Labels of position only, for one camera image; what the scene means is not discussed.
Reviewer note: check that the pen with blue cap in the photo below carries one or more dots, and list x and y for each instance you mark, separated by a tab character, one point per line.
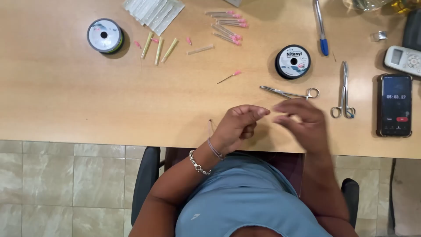
320	28

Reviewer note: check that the person's left fingers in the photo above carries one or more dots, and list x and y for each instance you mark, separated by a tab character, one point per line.
256	112

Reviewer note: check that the steel needle holder forceps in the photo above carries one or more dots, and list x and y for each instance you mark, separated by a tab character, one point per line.
289	94

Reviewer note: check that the person's left hand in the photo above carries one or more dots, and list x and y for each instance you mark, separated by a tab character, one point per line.
230	126

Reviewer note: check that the black smartphone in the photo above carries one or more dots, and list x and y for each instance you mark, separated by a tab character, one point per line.
394	105

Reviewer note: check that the black office chair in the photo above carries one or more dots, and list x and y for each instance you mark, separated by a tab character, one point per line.
144	184

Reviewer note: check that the white remote control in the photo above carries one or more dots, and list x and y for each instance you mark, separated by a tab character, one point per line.
403	59

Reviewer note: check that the yellow-capped needle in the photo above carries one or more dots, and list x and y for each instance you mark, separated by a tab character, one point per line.
159	51
169	50
147	45

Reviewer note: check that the person's right hand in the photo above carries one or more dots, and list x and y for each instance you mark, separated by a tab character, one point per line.
312	126

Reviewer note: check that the clear plastic bag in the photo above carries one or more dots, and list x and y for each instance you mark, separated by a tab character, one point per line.
365	4

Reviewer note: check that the bare needle with pink hub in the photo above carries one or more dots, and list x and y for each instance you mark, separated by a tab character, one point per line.
235	73

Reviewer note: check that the blue shirt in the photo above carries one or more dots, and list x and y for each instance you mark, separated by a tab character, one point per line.
243	200

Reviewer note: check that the pile of clear packets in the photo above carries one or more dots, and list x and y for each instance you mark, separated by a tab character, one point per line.
154	13

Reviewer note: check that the small clear plastic piece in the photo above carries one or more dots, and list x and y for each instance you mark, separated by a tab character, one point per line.
380	36

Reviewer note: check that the black thread spool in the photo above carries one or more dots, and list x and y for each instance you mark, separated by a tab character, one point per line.
292	61

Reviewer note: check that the clear needle cap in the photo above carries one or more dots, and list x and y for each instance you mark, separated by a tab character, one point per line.
200	49

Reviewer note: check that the group of pink-hub capped needles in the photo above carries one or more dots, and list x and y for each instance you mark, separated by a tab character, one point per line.
228	26

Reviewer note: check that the grey packet corner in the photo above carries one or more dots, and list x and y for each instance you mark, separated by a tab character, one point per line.
233	2

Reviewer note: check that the black case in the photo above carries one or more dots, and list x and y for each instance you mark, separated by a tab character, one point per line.
413	31

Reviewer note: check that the thread spool with green rim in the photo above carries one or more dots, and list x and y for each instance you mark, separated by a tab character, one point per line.
104	35

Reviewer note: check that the steel forceps with blue tag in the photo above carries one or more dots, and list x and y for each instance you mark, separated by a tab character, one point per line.
344	89

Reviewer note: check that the person's right fingers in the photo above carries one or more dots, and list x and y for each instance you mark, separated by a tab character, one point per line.
289	112

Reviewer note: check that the yellow object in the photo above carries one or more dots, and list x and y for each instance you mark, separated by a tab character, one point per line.
406	6

